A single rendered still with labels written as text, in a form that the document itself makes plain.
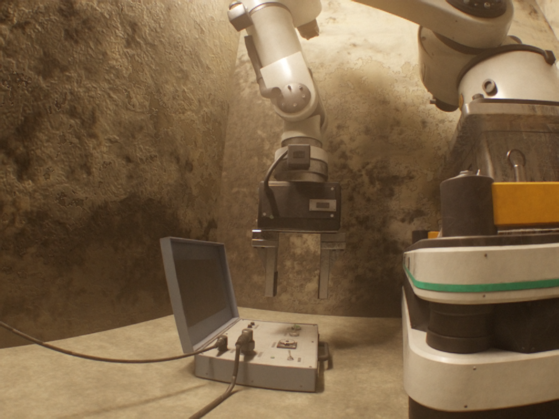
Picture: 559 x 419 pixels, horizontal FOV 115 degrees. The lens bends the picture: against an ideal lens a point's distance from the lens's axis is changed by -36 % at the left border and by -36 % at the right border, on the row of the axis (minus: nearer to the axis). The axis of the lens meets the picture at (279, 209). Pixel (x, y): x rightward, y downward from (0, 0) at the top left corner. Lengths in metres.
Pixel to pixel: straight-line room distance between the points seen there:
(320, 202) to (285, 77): 0.41
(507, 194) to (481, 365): 0.21
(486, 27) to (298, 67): 0.57
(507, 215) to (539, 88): 0.49
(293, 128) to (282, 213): 0.25
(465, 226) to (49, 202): 0.88
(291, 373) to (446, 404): 0.34
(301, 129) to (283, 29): 0.43
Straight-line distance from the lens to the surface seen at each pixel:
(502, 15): 0.92
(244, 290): 1.47
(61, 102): 0.88
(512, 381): 0.40
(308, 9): 1.36
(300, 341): 0.78
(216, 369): 0.65
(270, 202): 0.75
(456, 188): 0.37
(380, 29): 1.91
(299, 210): 0.74
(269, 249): 0.78
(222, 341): 0.67
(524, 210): 0.40
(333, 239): 0.77
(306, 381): 0.62
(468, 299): 0.35
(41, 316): 0.85
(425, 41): 1.04
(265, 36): 1.07
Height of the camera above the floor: 0.30
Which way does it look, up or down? 9 degrees up
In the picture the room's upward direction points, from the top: 3 degrees clockwise
